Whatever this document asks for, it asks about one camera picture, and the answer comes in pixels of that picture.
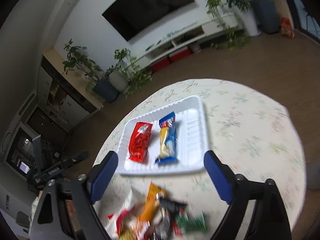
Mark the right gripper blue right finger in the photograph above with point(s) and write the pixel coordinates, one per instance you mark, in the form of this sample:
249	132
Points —
221	175

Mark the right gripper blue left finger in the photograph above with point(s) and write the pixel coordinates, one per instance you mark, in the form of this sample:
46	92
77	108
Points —
100	176

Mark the white red snack bag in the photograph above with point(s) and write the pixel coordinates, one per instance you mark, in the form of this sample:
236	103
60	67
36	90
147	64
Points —
115	225

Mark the clear orange pastry packet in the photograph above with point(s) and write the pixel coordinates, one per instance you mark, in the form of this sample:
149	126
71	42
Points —
139	227

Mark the orange snack packet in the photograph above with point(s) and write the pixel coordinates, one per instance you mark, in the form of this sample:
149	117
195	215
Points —
151	203

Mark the green red candy packet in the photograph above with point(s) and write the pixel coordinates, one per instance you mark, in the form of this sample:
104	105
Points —
187	225

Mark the gold snack packet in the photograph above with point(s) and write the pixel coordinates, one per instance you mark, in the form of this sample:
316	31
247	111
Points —
128	234

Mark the blue yellow snack packet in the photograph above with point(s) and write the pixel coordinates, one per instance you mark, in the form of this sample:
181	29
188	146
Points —
168	140

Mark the black coffee snack packet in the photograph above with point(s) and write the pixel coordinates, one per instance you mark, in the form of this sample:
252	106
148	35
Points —
169	210

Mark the floral round tablecloth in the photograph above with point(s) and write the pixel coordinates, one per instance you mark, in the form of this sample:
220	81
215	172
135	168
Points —
248	131

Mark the white plastic tray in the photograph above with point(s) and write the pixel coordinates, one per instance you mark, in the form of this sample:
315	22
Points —
178	140

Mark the wooden shelf cabinet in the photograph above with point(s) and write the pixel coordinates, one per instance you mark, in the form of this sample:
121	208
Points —
63	97

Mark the plant in white ribbed pot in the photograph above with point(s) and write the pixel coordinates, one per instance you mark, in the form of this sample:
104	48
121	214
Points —
117	79

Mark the trailing pothos plant left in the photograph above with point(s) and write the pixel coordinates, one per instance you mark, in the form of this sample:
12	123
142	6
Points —
128	67

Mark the trailing pothos plant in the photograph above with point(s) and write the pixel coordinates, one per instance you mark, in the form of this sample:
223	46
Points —
233	37
128	67

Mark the tall plant dark pot left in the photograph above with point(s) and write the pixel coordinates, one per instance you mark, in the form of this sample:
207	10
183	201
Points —
78	61

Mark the left red storage box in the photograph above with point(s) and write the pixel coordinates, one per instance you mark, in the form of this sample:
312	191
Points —
160	64

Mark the red storage box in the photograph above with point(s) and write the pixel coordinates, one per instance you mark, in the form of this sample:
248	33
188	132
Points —
160	64
179	54

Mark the right red storage box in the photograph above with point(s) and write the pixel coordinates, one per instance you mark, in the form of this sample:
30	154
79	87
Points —
179	54

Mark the small pot under console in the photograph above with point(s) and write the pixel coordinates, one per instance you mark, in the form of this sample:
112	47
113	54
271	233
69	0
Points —
195	47

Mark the white tv console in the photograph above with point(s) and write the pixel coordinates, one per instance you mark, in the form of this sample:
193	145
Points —
178	39

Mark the trailing pothos plant right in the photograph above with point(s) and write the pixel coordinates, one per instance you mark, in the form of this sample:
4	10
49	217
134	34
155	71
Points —
233	37

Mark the red carton on floor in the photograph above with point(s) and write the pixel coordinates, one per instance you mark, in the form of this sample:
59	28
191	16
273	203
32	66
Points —
287	30

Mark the large leaf plant dark pot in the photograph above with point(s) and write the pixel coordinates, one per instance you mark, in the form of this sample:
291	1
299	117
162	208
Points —
266	15

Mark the plant in white pot right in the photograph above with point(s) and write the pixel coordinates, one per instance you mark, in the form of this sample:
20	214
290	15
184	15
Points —
244	14

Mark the black wall television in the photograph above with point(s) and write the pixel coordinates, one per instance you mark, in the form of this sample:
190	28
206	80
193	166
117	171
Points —
130	17

